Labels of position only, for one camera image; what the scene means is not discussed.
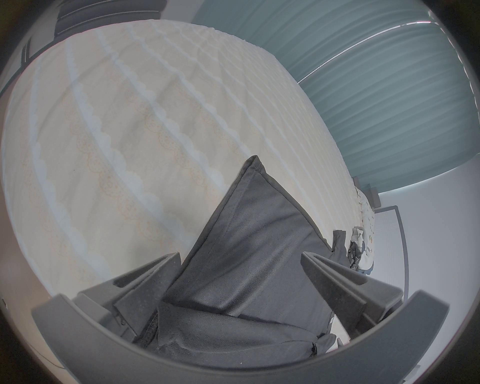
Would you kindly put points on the white printed pillow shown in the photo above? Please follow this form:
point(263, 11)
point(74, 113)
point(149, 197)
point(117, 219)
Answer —
point(367, 213)

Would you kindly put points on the grey bedside table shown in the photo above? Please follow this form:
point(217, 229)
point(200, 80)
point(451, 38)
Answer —
point(373, 195)

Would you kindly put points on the black T-shirt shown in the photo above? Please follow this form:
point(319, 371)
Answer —
point(255, 243)

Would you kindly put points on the blue-green curtain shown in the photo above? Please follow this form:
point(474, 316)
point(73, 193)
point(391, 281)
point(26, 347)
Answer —
point(300, 30)
point(393, 112)

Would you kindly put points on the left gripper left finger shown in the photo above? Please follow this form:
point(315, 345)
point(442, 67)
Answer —
point(146, 292)

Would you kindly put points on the pile of clothes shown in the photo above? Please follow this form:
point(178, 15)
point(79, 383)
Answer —
point(362, 234)

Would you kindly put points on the bed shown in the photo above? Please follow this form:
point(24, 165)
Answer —
point(112, 131)

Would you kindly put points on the black chest of drawers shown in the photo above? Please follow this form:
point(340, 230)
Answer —
point(112, 15)

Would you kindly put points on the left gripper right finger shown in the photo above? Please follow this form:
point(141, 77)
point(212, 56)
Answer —
point(337, 296)

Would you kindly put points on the black shiny garment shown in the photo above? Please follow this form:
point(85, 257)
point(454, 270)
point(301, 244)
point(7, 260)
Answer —
point(354, 255)

